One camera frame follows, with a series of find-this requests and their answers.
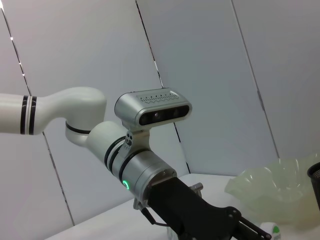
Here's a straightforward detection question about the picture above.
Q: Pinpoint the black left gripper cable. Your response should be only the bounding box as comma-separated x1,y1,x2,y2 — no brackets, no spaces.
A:
133,198,168,227

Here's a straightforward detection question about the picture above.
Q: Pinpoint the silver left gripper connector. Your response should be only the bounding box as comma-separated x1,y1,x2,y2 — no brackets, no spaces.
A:
188,182,204,198

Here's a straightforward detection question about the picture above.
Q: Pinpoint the pale green fruit plate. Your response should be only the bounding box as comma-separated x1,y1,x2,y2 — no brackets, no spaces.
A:
224,152,320,226

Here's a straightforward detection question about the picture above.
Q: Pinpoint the black mesh pen holder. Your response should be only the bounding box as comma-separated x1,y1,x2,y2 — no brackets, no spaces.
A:
306,161,320,221

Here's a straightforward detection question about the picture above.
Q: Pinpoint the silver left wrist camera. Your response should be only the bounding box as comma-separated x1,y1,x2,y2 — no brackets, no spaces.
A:
114,87,193,133

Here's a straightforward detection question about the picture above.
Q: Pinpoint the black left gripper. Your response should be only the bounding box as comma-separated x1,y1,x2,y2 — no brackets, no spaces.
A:
147,176,272,240

